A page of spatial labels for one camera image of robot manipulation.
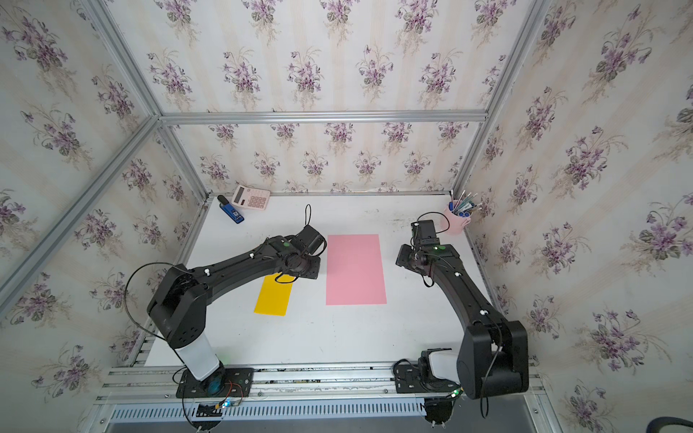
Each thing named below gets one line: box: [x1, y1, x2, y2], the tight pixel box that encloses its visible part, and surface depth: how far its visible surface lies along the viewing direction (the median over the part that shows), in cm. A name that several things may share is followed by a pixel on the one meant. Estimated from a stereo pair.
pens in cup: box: [448, 189, 483, 218], surface depth 103 cm
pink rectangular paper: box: [325, 233, 388, 306], surface depth 95 cm
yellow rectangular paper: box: [253, 272, 296, 317], surface depth 90 cm
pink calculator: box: [231, 184, 271, 211], surface depth 118 cm
